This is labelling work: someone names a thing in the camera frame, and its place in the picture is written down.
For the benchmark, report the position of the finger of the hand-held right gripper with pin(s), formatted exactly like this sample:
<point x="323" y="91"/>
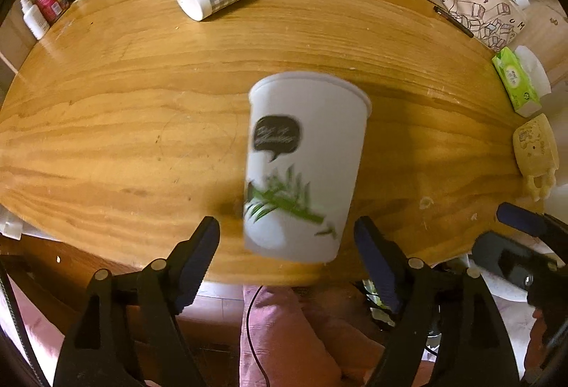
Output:
<point x="528" y="220"/>

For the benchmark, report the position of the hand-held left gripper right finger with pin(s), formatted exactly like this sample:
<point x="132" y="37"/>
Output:
<point x="377" y="265"/>

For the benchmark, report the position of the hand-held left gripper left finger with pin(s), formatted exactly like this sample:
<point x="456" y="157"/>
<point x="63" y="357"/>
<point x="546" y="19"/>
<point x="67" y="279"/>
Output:
<point x="197" y="265"/>

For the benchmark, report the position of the white cup with leaf print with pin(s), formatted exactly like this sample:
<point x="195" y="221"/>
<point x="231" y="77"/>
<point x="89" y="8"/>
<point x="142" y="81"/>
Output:
<point x="306" y="165"/>

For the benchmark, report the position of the yellow plush toy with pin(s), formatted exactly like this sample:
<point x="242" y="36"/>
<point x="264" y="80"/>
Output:
<point x="534" y="151"/>

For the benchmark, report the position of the person's pink pants leg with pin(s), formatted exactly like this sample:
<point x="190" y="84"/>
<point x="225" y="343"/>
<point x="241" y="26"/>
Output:
<point x="288" y="338"/>

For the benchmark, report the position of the green tissue pack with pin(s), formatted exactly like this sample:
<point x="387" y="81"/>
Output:
<point x="517" y="80"/>

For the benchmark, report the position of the black pen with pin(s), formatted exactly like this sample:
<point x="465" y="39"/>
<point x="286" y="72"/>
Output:
<point x="453" y="21"/>

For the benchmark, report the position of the white plastic bottle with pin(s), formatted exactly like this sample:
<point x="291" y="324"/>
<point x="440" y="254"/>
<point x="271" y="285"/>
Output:
<point x="35" y="21"/>

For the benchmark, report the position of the red can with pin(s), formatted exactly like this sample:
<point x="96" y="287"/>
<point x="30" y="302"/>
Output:
<point x="52" y="4"/>

